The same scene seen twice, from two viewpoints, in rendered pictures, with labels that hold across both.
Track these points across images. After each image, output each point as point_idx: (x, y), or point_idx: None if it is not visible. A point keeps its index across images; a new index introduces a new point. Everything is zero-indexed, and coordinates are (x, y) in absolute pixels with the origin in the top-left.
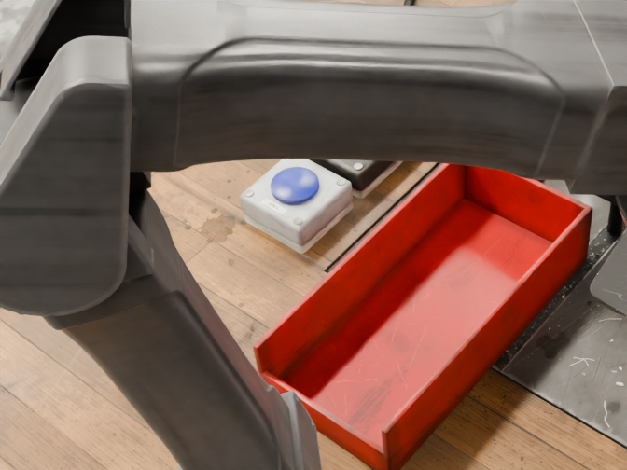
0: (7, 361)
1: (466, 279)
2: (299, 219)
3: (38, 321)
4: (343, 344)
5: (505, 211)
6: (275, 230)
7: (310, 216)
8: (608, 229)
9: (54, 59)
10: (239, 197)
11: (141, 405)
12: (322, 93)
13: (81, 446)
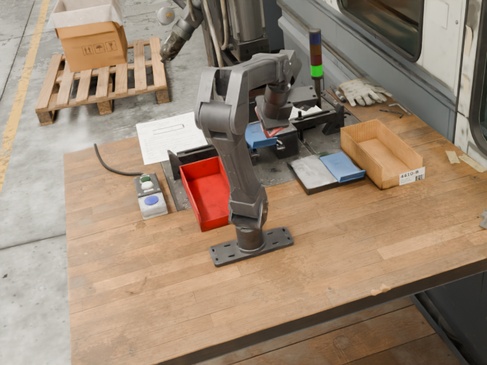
0: (136, 277)
1: (207, 190)
2: (162, 203)
3: (130, 267)
4: (203, 214)
5: (197, 176)
6: (156, 212)
7: (164, 201)
8: None
9: (230, 75)
10: (135, 218)
11: (243, 169)
12: (254, 72)
13: (181, 269)
